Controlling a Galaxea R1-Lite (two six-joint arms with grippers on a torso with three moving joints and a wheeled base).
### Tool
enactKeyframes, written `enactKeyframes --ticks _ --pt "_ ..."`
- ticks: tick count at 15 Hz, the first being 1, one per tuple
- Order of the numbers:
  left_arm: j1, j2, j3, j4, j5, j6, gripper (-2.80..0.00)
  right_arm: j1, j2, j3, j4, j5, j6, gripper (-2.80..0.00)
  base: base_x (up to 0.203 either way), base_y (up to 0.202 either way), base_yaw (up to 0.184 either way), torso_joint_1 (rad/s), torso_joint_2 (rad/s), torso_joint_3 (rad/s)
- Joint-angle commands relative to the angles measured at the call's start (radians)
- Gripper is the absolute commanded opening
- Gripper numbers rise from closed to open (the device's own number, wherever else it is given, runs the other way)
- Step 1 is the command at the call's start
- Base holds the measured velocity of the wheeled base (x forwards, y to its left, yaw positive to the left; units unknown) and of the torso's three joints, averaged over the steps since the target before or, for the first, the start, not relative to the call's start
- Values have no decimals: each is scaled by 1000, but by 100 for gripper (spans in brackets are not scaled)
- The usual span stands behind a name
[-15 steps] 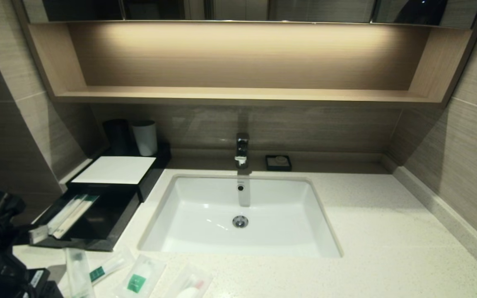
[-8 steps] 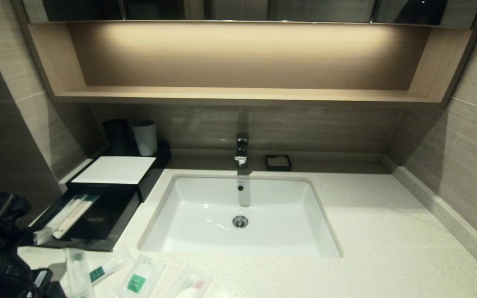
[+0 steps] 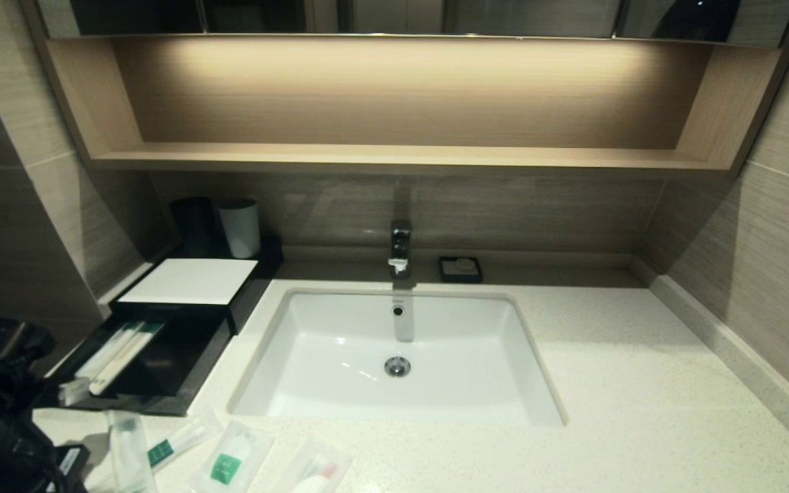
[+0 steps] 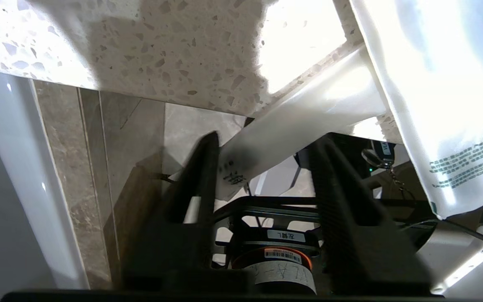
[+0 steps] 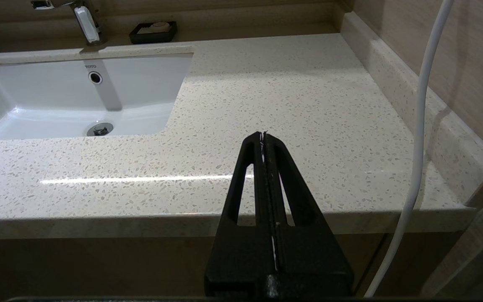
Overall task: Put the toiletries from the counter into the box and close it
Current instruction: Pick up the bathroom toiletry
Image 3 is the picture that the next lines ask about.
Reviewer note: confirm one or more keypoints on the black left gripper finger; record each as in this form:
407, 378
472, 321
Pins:
4, 472
71, 465

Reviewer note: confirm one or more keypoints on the toothbrush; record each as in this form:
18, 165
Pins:
131, 452

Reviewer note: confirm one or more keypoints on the toothbrush wrapper with green label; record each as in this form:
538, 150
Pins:
182, 438

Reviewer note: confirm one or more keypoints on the black drawer of box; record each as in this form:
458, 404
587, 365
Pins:
175, 363

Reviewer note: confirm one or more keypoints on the clear sachet with green label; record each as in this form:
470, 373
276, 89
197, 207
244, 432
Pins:
230, 459

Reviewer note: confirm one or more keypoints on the clear sachet with pink item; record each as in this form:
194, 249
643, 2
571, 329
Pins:
316, 469

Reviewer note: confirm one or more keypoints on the black cup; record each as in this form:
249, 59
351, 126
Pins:
194, 226

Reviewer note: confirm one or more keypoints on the white sink basin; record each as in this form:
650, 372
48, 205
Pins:
340, 370

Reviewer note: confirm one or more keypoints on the white cup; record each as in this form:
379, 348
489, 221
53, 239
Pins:
240, 229

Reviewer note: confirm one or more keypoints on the chrome sink drain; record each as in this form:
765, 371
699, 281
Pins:
398, 367

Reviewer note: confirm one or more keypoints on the chrome faucet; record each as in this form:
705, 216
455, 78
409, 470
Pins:
401, 246

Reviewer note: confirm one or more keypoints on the black soap dish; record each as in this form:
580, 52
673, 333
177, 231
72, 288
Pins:
444, 274

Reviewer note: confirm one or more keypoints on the round beige soap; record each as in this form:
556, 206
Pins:
464, 265

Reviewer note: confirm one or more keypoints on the mirror cabinet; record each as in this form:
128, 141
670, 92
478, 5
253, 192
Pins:
394, 15

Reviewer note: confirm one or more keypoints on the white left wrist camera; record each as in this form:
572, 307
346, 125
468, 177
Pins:
74, 392

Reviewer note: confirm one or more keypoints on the wooden wall shelf niche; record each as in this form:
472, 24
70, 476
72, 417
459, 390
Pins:
394, 103

